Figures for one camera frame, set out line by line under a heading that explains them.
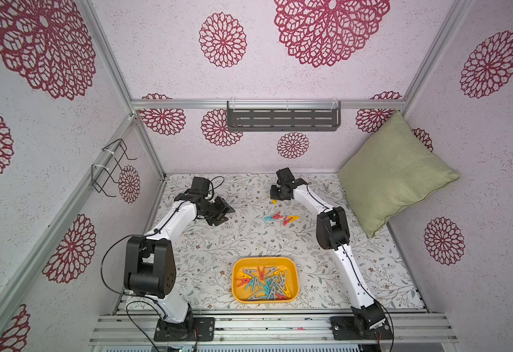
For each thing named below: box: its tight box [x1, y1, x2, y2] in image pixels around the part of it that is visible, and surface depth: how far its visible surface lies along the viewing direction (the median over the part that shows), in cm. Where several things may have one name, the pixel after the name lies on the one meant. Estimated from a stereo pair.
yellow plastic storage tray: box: [231, 256, 300, 305], surface depth 85 cm
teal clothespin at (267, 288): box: [260, 280, 273, 299], surface depth 83 cm
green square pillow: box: [337, 110, 460, 239], surface depth 87 cm
